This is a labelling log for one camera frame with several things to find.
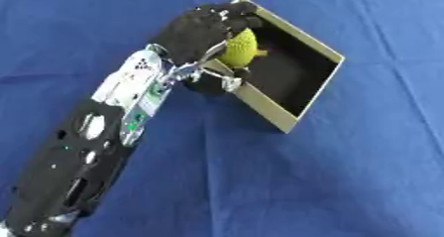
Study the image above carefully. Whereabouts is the yellow-green knitted toy fruit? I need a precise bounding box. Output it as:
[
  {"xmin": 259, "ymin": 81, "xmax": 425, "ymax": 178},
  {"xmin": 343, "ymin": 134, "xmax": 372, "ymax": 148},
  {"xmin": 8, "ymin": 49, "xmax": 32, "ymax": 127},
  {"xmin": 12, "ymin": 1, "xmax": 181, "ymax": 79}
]
[{"xmin": 216, "ymin": 27, "xmax": 270, "ymax": 68}]

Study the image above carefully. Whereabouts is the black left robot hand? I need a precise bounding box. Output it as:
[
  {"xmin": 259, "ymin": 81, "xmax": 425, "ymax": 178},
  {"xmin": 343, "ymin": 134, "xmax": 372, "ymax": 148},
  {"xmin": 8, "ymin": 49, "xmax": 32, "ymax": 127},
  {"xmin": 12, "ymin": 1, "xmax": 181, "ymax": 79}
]
[{"xmin": 151, "ymin": 1, "xmax": 266, "ymax": 94}]

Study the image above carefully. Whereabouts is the tan cardboard box black inside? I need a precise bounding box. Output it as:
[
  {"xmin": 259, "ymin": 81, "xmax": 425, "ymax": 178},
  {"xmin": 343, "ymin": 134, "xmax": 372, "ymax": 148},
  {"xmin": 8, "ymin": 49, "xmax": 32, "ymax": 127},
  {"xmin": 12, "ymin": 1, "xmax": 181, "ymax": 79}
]
[{"xmin": 197, "ymin": 0, "xmax": 347, "ymax": 135}]

